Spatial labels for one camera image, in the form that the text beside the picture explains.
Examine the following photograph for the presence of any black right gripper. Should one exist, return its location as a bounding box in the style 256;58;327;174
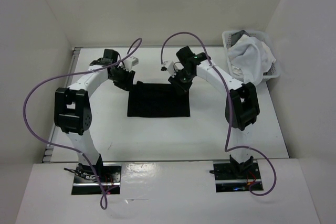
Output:
168;69;195;97

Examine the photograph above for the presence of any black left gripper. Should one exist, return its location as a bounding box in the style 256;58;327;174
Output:
109;65;135;92

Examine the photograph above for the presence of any black skirt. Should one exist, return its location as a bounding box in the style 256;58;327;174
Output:
127;81;190;118

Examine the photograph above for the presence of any white skirt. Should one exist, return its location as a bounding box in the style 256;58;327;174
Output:
228;35;276;86

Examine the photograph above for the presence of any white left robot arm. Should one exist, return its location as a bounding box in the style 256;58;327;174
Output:
54;49;139;182

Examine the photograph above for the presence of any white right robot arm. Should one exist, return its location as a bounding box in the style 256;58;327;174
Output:
161;46;260;178

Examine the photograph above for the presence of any dark grey garment in basket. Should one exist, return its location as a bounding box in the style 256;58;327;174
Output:
230;30;249;47

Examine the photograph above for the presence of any white plastic basket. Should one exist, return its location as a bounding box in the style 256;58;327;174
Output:
222;30;280;81

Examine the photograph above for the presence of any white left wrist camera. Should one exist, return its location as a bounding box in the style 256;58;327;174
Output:
122;56;139;72

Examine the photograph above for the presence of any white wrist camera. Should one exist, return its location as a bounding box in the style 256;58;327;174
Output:
161;61;176;77
122;56;139;72

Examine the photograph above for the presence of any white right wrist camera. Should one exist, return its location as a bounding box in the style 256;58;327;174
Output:
161;61;176;77

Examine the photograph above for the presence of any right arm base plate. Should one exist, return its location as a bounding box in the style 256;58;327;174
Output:
209;161;263;193

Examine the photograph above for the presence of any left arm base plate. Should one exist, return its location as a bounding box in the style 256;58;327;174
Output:
64;165;121;195

